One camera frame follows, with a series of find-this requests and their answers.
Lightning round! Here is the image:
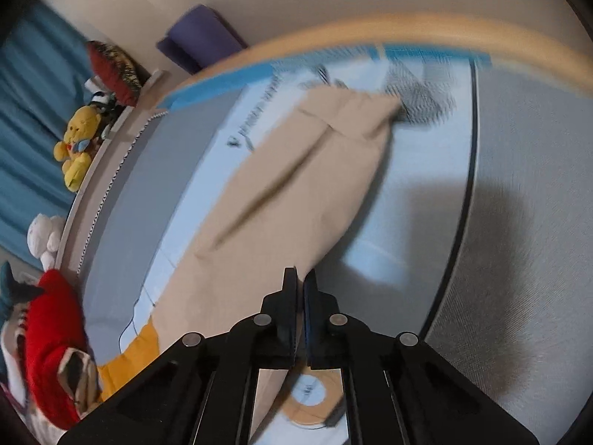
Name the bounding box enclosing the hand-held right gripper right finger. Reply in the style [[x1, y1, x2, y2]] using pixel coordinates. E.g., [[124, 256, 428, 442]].
[[304, 269, 541, 445]]

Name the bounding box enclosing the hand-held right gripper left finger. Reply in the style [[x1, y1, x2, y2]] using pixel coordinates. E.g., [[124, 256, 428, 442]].
[[58, 267, 298, 445]]

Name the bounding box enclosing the beige shirt with yellow sleeves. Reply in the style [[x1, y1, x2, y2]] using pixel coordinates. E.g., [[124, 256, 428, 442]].
[[99, 87, 405, 445]]

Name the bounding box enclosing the light blue printed sheet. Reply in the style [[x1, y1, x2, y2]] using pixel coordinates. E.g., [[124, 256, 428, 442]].
[[118, 43, 493, 445]]

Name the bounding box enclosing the grey round bed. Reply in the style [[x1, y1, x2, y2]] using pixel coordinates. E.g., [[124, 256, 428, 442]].
[[76, 56, 593, 433]]

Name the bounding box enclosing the beige headboard ledge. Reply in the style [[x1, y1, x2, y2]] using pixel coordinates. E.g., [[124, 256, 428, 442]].
[[44, 69, 168, 288]]

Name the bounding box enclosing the red knitted garment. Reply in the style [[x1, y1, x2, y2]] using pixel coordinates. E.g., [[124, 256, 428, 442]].
[[20, 268, 101, 430]]

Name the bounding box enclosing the yellow plush bear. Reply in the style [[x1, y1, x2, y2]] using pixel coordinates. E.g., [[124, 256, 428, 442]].
[[53, 106, 104, 192]]

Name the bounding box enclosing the black and white plush toy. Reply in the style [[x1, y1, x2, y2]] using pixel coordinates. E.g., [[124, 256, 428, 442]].
[[85, 87, 127, 127]]

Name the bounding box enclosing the dark red cushion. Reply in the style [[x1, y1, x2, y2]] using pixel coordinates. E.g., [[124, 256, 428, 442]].
[[86, 40, 144, 108]]

